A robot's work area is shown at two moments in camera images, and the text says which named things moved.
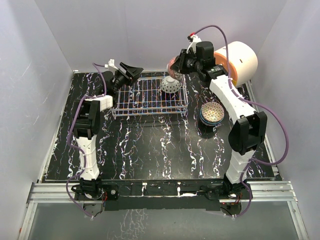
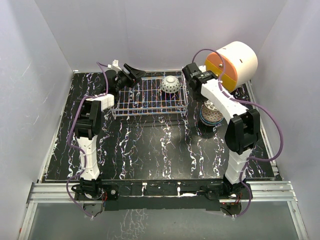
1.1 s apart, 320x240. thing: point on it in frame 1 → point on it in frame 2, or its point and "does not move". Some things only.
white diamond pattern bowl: [170, 85] does not move
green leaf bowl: [210, 123] does not move
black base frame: [161, 195] does not move
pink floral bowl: [173, 73] → [210, 105]
